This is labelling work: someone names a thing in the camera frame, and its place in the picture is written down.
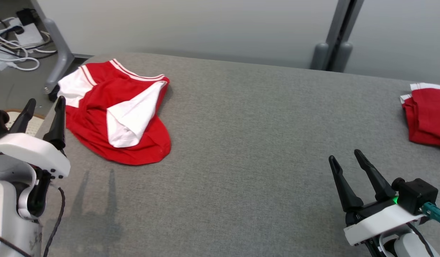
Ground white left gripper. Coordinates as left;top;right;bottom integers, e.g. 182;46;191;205
0;96;71;179

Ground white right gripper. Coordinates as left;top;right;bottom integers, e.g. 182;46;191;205
328;149;425;247

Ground red jersey with white trim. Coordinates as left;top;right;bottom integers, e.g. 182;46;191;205
57;59;172;166

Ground red shorts with white stripe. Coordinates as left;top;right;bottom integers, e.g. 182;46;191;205
400;83;440;148

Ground woven laundry basket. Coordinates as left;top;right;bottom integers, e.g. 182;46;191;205
4;110;46;138

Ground grey metal table leg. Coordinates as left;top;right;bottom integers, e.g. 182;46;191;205
29;0;75;96

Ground white power strip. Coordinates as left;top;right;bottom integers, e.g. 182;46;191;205
8;18;44;47

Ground black power adapter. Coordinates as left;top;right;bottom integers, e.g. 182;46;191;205
16;8;38;25

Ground white floor cable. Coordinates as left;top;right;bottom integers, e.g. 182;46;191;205
0;45;41;71

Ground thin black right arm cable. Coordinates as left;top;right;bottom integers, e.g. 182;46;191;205
407;222;434;257

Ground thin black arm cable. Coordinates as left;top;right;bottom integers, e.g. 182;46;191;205
407;222;434;257
0;231;32;257
44;186;66;257

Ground teal right camera connector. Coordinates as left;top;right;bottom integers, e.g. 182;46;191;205
421;202;440;230

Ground black floor cable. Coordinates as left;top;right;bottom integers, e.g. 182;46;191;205
0;39;58;60

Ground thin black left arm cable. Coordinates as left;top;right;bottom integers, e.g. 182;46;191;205
0;231;32;257
44;186;66;257

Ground grey cylindrical post foot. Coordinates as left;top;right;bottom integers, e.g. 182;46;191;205
332;42;353;72
310;43;329;70

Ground grey partition post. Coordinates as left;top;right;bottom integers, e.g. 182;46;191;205
325;0;365;72

